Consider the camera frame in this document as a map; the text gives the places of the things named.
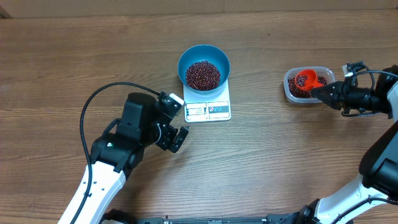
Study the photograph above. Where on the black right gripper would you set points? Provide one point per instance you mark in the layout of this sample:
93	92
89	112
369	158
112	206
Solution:
337	98

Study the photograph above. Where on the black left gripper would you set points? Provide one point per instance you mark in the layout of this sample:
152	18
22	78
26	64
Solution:
170	132

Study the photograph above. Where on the red plastic measuring scoop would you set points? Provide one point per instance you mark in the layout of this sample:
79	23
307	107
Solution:
307	80

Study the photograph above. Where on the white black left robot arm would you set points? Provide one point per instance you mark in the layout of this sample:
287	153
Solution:
145	121

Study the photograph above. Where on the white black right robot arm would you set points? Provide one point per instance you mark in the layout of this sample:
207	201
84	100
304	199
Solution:
376	183

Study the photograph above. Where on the white digital kitchen scale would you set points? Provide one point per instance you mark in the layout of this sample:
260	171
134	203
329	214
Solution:
212	107

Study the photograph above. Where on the red beans in bowl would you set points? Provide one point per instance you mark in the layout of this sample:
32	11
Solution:
203	76

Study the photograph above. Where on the blue bowl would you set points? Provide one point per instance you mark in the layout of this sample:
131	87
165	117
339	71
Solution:
204	52

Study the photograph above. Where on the red beans in container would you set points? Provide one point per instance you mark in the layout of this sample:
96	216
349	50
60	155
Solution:
296	92

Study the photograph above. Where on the clear plastic food container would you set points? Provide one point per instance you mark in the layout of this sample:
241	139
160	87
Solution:
320	71

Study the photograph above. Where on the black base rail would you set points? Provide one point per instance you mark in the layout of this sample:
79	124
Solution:
120	217

